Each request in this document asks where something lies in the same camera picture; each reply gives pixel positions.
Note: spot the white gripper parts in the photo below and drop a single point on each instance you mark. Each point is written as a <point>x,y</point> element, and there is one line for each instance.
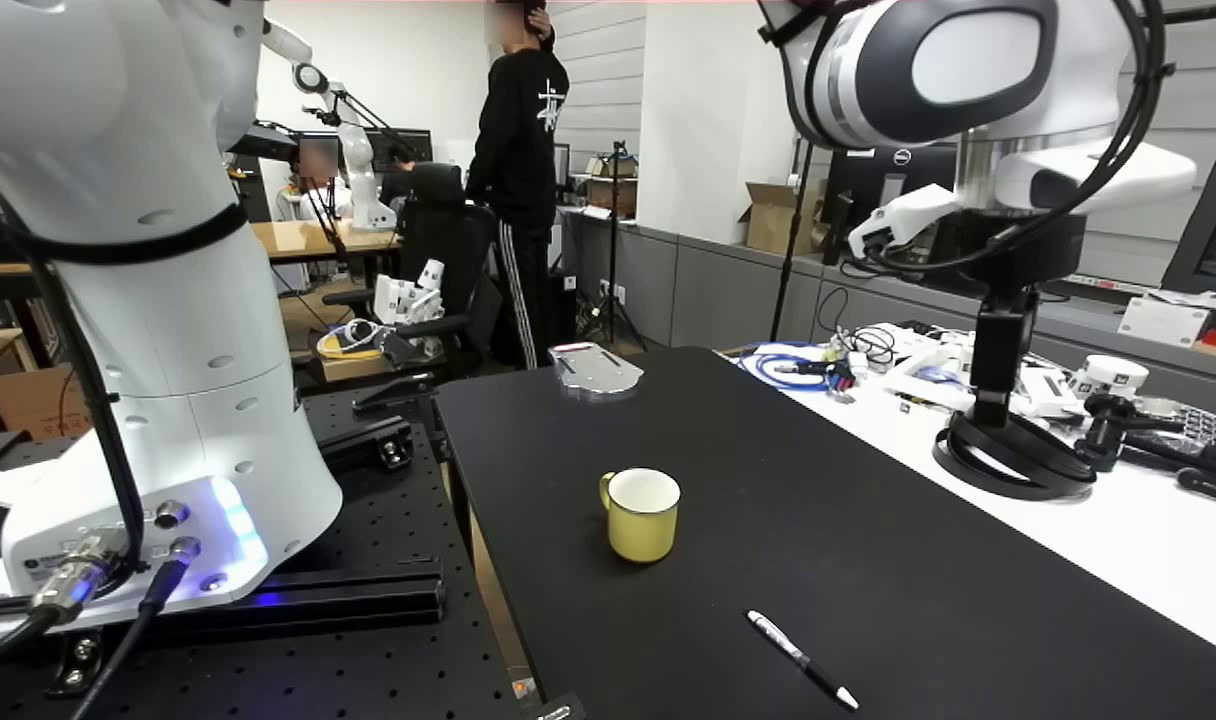
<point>408,298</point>

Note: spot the silver metal plate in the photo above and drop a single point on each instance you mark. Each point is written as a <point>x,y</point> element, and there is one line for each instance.
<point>596,368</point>

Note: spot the open cardboard box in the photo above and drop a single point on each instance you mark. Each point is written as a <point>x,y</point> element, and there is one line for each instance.
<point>773,220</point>

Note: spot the wooden table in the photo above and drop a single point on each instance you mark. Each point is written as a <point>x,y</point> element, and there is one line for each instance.
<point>298,240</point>

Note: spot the black mount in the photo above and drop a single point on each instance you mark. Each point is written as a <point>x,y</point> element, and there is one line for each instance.
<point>1108,430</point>

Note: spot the brown cardboard box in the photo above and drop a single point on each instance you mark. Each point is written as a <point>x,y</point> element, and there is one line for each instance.
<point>38,400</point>

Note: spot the white box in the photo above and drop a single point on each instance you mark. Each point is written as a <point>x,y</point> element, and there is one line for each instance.
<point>1163,322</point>

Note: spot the black and white pen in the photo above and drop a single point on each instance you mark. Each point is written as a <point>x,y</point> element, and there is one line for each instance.
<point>798,655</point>

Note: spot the yellow mug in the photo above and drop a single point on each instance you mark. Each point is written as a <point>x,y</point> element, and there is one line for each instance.
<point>640,525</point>

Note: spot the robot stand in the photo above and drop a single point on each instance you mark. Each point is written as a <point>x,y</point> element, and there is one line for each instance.
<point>368,560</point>

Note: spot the person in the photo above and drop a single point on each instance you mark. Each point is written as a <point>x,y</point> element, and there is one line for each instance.
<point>518,150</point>
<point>313,190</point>

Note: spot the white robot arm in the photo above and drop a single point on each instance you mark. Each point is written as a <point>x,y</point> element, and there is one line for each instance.
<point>358,160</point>

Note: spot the black office chair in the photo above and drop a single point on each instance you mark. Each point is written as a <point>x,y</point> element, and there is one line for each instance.
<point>448,240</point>

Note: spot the black monitor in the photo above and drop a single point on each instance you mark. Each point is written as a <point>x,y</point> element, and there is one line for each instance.
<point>873,180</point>

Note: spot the camera on tripod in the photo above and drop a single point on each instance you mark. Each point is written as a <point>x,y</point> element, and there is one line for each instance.
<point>614,250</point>

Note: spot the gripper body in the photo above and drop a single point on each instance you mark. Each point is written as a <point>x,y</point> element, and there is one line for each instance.
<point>1018,250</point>

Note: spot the white round device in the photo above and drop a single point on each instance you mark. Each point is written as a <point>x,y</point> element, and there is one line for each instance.
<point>1110,376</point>

